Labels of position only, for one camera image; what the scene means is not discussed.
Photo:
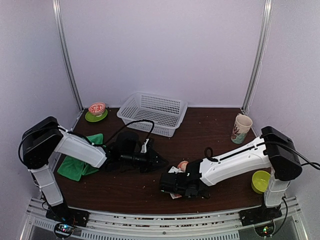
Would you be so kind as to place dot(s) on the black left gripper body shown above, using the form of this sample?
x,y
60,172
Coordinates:
x,y
143,162

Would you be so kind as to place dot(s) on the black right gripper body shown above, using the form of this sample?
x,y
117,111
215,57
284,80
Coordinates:
x,y
183,192

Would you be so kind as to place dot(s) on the orange bunny pattern towel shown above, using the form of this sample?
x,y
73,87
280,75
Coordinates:
x,y
181,168

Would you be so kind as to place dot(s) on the green microfiber towel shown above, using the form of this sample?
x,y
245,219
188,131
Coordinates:
x,y
80,165

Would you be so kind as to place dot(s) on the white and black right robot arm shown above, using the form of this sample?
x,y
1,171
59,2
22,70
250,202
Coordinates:
x,y
272,149

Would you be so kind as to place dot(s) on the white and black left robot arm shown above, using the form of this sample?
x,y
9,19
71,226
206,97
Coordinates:
x,y
130,145

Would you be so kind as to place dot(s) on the white plastic mesh basket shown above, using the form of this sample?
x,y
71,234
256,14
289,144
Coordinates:
x,y
166,113

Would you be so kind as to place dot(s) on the lime green bowl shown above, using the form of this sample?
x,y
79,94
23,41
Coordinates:
x,y
259,181

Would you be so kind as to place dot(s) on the green saucer plate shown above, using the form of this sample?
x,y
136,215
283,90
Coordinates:
x,y
89,117

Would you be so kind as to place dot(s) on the red patterned ceramic bowl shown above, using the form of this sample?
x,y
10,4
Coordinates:
x,y
97,108

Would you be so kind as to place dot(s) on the cream patterned ceramic mug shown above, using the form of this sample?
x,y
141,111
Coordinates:
x,y
241,127

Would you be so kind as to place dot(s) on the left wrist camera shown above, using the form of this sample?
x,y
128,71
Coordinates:
x,y
146,145

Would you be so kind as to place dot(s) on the front aluminium rail base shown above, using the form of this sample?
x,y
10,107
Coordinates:
x,y
217,225

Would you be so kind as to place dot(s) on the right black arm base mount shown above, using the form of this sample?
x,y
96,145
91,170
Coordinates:
x,y
259,214

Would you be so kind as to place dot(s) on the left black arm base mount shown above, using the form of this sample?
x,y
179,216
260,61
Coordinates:
x,y
71,216

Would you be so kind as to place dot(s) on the left aluminium frame post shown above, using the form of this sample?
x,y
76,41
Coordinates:
x,y
65,53

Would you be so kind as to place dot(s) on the aluminium frame post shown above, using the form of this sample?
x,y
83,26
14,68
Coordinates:
x,y
262,42
65,53

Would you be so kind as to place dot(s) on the right aluminium frame post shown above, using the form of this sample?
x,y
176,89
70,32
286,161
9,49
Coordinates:
x,y
262,42

